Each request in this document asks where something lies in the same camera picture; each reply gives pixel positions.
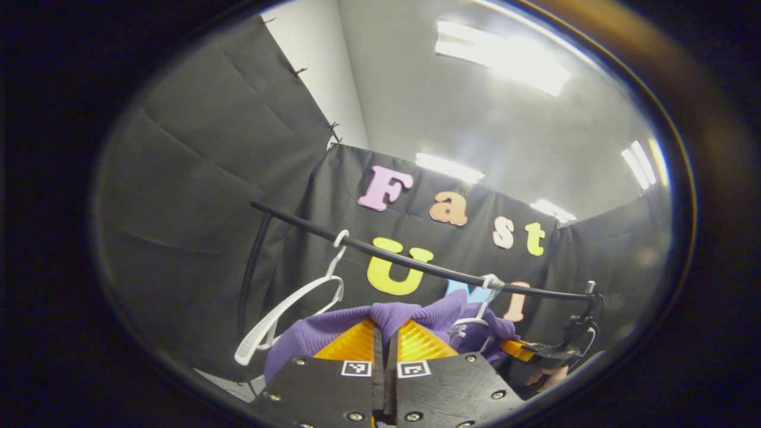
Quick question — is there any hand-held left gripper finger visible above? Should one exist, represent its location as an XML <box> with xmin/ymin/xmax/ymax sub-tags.
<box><xmin>386</xmin><ymin>318</ymin><xmax>527</xmax><ymax>428</ymax></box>
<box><xmin>247</xmin><ymin>318</ymin><xmax>387</xmax><ymax>428</ymax></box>

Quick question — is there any purple knit shirt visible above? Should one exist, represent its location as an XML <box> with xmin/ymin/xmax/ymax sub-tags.
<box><xmin>263</xmin><ymin>289</ymin><xmax>521</xmax><ymax>384</ymax></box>

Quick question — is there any white plastic hanger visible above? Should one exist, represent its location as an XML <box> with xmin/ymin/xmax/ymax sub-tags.
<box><xmin>234</xmin><ymin>229</ymin><xmax>351</xmax><ymax>367</ymax></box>
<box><xmin>449</xmin><ymin>273</ymin><xmax>506</xmax><ymax>353</ymax></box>

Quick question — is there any black clothes rack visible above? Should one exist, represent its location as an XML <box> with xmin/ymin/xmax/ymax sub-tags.
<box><xmin>238</xmin><ymin>201</ymin><xmax>596</xmax><ymax>333</ymax></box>

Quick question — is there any ceiling light panel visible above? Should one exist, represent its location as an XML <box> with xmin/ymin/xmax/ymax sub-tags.
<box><xmin>621</xmin><ymin>140</ymin><xmax>658</xmax><ymax>191</ymax></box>
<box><xmin>435</xmin><ymin>20</ymin><xmax>571</xmax><ymax>97</ymax></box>
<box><xmin>529</xmin><ymin>199</ymin><xmax>577</xmax><ymax>224</ymax></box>
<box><xmin>415</xmin><ymin>152</ymin><xmax>485</xmax><ymax>185</ymax></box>

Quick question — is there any black backdrop cloth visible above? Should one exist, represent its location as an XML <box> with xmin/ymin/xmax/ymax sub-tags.
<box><xmin>95</xmin><ymin>15</ymin><xmax>672</xmax><ymax>381</ymax></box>

